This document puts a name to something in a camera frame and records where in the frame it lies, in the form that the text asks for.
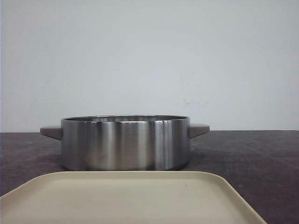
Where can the stainless steel steamer pot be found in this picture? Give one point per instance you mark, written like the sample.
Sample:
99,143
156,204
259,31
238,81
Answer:
125,142

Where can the cream plastic tray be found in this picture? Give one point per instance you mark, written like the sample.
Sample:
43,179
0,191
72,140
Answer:
126,197

